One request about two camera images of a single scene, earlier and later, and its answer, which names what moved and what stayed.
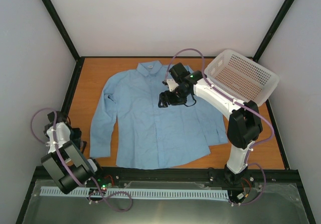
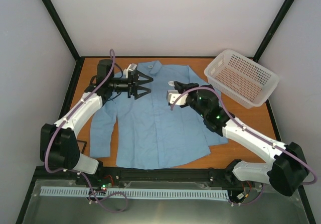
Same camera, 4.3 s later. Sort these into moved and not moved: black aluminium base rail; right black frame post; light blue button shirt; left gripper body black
Moved: left gripper body black
Not moved: right black frame post; light blue button shirt; black aluminium base rail
